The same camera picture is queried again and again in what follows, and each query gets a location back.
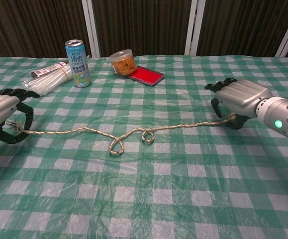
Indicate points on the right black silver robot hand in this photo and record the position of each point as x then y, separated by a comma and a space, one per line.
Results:
243, 95

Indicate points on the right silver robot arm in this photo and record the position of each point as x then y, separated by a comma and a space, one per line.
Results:
280, 114

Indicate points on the bundle of white straws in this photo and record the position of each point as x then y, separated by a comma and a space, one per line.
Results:
44, 84

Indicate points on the blue drink can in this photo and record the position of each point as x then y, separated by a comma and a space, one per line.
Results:
79, 67

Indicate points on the red ink pad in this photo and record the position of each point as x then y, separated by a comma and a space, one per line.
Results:
146, 76

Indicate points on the clear jar of rubber bands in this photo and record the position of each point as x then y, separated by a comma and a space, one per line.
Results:
124, 63

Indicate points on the green checked plastic tablecloth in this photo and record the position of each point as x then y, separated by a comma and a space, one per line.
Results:
158, 186

